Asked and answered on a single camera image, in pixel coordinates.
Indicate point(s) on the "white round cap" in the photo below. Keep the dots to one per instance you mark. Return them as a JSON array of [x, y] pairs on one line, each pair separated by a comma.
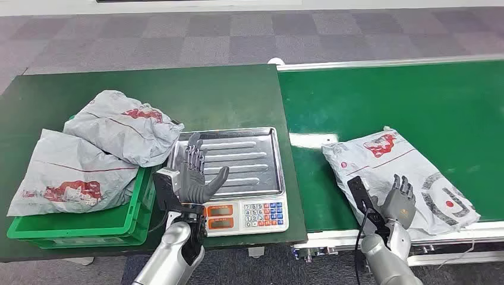
[[276, 61]]

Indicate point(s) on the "white table foot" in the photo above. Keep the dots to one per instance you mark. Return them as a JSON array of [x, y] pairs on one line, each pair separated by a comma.
[[256, 252], [78, 261]]

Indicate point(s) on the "crumpled grey mailer package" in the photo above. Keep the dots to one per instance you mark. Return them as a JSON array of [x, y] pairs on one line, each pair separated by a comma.
[[118, 130]]

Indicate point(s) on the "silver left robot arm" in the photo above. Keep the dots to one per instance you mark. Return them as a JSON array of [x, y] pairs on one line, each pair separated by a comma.
[[169, 251]]

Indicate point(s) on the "green conveyor belt machine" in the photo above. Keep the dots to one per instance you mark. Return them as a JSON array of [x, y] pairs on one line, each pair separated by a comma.
[[393, 98]]

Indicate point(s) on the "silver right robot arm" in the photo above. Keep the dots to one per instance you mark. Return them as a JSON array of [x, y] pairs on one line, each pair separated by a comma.
[[386, 263]]

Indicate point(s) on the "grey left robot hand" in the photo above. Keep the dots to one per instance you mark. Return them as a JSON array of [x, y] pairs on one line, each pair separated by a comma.
[[195, 185]]

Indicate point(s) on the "green plastic crate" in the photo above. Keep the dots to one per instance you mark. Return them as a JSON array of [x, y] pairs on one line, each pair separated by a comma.
[[78, 228]]

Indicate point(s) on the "grey mailer package black logo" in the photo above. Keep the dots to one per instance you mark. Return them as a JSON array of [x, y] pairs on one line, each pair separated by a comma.
[[393, 157]]

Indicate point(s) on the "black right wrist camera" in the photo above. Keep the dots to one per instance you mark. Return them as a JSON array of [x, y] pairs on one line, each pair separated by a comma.
[[360, 194]]

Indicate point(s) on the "electronic scale with steel tray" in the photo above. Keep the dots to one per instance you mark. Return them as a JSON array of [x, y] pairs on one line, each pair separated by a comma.
[[244, 165]]

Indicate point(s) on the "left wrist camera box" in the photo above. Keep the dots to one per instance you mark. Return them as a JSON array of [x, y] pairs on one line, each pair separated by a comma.
[[167, 188]]

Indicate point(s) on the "flat grey mailer package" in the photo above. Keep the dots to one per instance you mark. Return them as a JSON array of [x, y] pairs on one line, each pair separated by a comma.
[[67, 173]]

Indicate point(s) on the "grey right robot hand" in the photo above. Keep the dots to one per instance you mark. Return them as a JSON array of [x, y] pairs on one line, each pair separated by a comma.
[[399, 206]]

